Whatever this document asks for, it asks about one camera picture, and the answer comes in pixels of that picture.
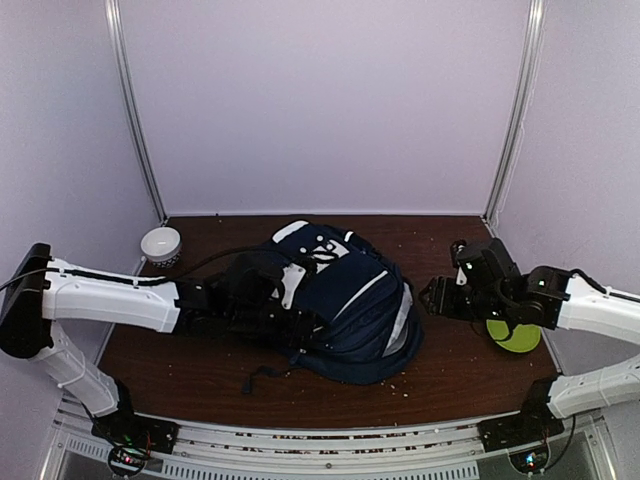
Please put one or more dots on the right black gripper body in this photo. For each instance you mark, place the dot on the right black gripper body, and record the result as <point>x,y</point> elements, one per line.
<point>485,305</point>

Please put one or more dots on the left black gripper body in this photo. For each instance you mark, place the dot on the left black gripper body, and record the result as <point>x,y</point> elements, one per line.
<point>248,319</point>

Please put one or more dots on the navy blue backpack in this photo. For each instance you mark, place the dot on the navy blue backpack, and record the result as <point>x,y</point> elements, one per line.
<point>372,327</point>

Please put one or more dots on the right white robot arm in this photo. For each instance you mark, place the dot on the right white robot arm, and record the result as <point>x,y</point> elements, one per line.
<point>593,308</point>

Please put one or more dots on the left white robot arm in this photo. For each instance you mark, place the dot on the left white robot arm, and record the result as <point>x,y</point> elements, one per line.
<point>44,290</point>

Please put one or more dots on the green plate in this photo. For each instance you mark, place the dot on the green plate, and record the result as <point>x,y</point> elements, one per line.
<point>521,339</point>

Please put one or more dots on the white patterned bowl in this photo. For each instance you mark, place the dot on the white patterned bowl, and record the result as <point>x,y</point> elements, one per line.
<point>162,247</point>

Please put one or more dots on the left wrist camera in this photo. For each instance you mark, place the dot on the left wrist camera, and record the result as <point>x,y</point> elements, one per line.
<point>293,275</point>

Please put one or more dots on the front aluminium rail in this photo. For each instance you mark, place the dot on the front aluminium rail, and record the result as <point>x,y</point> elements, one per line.
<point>445,450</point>

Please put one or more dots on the left aluminium frame post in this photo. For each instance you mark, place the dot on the left aluminium frame post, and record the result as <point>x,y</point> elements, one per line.
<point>117,38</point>

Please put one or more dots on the aluminium frame post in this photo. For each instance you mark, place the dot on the aluminium frame post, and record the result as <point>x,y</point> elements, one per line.
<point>117,38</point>
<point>524,89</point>

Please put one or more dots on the right aluminium frame post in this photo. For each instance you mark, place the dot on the right aluminium frame post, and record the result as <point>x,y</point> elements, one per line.
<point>524,89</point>

